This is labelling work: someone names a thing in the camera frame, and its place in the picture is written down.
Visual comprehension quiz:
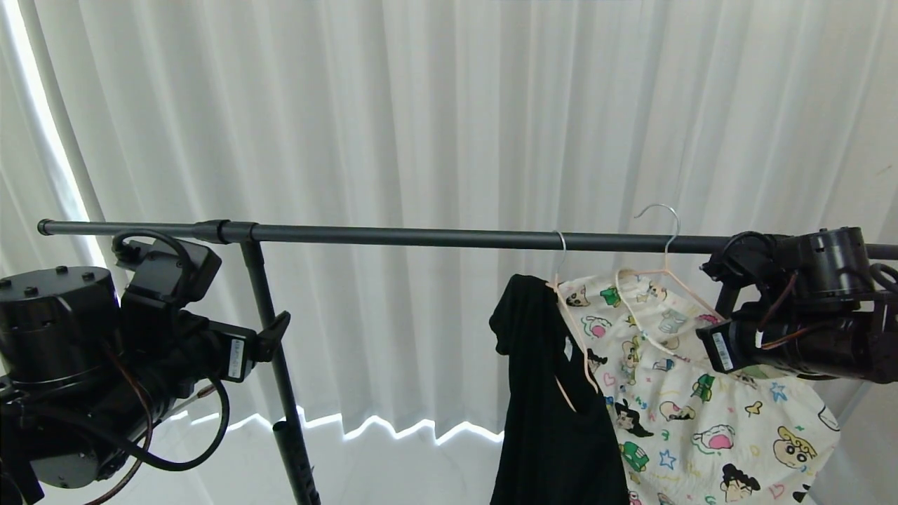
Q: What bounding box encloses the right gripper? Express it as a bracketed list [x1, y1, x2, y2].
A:
[696, 309, 898, 385]

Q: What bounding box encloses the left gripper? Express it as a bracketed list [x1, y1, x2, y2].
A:
[165, 311, 292, 408]

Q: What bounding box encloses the cream printed garment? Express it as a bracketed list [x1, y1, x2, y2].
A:
[558, 270, 841, 505]

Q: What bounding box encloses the pink clothes hanger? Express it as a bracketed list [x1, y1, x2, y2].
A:
[546, 230, 601, 413]
[615, 203, 727, 355]

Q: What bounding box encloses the black short-sleeved shirt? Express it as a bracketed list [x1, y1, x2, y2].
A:
[489, 274, 630, 505]

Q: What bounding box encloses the black clothes rack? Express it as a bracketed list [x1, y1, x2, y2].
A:
[37, 219, 898, 505]

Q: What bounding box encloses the white curtain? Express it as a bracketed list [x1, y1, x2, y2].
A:
[0, 0, 898, 446]

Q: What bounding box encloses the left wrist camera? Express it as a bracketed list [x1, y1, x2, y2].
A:
[112, 230, 223, 330]

